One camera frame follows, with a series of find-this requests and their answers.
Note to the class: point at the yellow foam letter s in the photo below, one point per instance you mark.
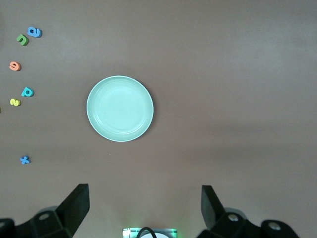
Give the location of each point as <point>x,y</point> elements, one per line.
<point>15,102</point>

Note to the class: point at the teal foam letter p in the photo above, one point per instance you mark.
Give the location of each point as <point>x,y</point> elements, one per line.
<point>25,89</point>

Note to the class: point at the green foam letter u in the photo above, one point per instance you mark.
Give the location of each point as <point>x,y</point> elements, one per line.
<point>25,39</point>

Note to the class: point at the blue foam letter a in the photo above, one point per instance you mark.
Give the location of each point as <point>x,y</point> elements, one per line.
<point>38,32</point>

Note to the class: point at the light green plate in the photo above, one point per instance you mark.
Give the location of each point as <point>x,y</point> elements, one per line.
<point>120,109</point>

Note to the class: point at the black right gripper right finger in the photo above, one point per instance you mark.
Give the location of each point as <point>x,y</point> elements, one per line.
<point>213,210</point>

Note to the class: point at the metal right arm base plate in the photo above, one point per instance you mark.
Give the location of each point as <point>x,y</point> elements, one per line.
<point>128,233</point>

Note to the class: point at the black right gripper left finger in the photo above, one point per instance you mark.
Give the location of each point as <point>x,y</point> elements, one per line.
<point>74,205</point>

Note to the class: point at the blue foam letter x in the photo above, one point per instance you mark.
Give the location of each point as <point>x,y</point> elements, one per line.
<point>24,160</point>

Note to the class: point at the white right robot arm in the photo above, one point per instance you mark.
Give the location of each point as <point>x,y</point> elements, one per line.
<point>158,236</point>

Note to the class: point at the orange foam letter e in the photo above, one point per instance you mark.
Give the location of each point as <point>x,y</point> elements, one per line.
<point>17,68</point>

